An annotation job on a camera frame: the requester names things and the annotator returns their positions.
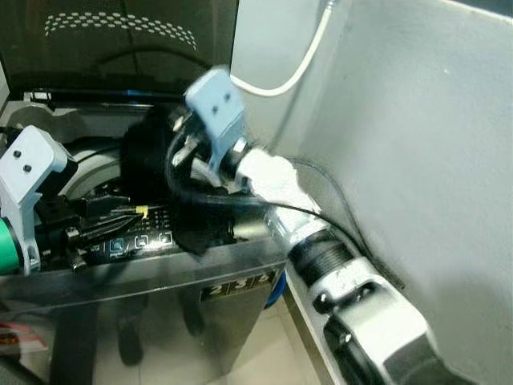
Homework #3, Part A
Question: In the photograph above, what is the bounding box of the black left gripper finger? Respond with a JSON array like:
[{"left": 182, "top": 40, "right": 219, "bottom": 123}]
[
  {"left": 80, "top": 218, "right": 157, "bottom": 241},
  {"left": 76, "top": 199, "right": 153, "bottom": 219}
]

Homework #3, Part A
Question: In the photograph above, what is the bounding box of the black garment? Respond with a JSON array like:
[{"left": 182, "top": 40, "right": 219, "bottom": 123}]
[{"left": 119, "top": 103, "right": 241, "bottom": 257}]

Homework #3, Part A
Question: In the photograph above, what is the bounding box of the silver top-load washing machine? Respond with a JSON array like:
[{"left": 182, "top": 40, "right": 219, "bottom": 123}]
[{"left": 0, "top": 88, "right": 289, "bottom": 385}]

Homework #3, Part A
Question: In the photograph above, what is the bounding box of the green cylindrical object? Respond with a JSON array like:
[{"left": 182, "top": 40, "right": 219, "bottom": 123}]
[{"left": 0, "top": 218, "right": 21, "bottom": 278}]

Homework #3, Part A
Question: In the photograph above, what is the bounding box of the red white sticker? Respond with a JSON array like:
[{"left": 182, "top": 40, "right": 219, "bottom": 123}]
[{"left": 0, "top": 321, "right": 49, "bottom": 355}]

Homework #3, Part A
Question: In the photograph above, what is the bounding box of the black yellow washer label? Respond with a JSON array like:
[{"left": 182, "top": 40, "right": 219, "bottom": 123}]
[{"left": 200, "top": 277, "right": 277, "bottom": 302}]

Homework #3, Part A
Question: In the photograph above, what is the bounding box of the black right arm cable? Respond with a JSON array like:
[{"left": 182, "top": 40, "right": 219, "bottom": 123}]
[{"left": 163, "top": 132, "right": 406, "bottom": 290}]

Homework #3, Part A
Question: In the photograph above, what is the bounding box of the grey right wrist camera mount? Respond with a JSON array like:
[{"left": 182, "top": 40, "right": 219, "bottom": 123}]
[{"left": 184, "top": 68, "right": 248, "bottom": 173}]

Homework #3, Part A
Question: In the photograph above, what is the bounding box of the white water hose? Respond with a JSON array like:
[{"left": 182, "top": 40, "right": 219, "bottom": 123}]
[{"left": 231, "top": 0, "right": 336, "bottom": 99}]

